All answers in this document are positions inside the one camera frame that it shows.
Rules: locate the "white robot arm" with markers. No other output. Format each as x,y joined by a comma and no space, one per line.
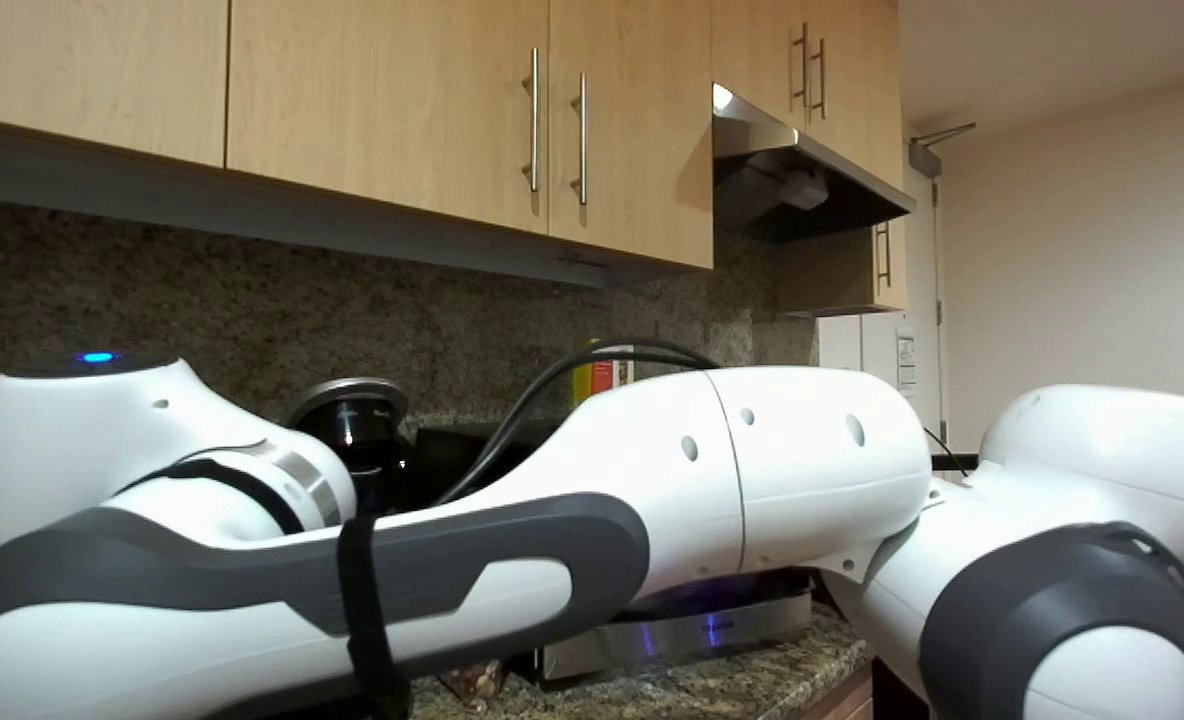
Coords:
176,557

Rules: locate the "black coffee maker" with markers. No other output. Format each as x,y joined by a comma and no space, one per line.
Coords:
363,421

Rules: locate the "wooden upper cabinets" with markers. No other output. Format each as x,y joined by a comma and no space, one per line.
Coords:
528,136

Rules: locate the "stainless range hood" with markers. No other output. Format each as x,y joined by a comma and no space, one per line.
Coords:
783,186

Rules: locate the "white refrigerator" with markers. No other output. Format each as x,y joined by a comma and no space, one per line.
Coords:
893,345

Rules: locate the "stainless steel microwave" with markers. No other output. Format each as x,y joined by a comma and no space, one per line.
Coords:
696,620

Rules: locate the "clear bag of nuts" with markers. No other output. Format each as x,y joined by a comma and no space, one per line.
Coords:
480,686

